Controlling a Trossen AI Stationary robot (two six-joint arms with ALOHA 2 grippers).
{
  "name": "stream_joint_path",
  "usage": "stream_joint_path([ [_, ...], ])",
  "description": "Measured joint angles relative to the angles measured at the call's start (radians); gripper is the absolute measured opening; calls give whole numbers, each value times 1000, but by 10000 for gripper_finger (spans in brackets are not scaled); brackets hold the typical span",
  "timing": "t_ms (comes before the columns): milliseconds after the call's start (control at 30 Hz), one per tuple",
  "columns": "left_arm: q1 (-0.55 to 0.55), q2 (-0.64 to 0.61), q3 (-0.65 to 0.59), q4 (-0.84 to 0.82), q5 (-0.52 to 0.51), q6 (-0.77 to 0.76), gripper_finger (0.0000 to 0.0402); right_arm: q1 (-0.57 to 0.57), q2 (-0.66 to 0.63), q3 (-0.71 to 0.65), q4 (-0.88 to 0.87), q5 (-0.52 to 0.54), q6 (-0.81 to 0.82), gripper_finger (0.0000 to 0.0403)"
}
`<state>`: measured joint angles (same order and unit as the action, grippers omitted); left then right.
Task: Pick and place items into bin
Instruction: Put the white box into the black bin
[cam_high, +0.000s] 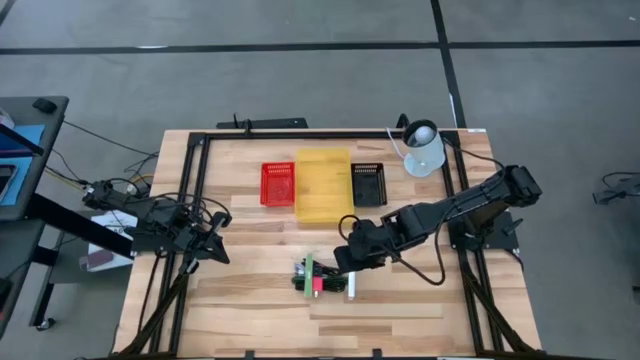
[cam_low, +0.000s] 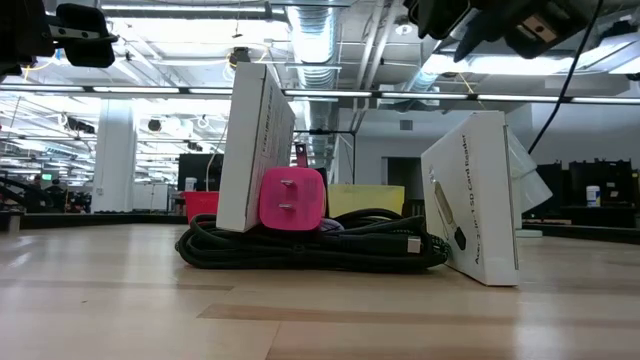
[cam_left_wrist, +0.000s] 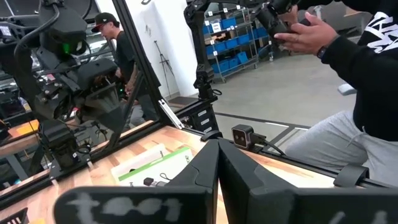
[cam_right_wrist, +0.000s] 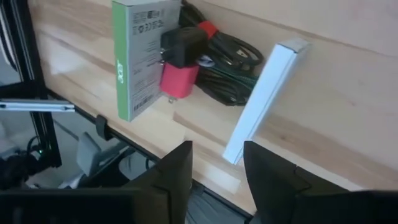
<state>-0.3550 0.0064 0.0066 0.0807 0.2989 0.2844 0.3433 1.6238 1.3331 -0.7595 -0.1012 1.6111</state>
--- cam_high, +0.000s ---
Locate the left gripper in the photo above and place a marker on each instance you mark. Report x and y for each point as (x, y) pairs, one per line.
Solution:
(192, 240)

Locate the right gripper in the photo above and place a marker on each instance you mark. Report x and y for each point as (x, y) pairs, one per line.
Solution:
(370, 240)

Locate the long white box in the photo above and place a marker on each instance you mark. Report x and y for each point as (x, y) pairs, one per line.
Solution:
(351, 287)

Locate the pink wall charger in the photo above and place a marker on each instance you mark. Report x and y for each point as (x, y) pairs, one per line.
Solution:
(318, 286)

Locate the slim green and white box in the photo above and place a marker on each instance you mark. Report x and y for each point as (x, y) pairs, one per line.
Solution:
(309, 272)

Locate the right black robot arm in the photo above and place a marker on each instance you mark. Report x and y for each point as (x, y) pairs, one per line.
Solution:
(475, 200)

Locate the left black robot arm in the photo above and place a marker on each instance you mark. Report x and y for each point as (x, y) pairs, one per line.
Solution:
(160, 215)

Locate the yellow translucent plastic bin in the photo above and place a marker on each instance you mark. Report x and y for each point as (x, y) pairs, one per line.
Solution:
(324, 185)

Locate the red plastic basket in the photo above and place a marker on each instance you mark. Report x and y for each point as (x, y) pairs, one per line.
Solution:
(277, 185)

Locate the black plastic basket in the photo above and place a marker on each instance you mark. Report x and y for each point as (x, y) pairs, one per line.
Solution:
(369, 185)

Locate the white cardboard box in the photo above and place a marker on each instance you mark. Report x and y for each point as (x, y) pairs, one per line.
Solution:
(107, 220)

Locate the maroon pouch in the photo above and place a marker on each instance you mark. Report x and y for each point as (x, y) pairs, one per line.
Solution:
(97, 260)

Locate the black diagonal support beam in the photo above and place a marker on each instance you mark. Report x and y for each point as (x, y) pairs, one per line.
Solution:
(75, 222)

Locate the grey side desk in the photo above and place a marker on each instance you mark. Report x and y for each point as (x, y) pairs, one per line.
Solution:
(50, 150)

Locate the blue desk mat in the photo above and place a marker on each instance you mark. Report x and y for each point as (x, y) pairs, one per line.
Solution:
(30, 135)

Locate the black computer mouse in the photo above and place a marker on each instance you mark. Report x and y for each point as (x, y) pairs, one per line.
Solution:
(45, 105)

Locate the black aluminium table frame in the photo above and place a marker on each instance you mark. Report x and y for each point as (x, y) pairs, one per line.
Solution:
(325, 135)

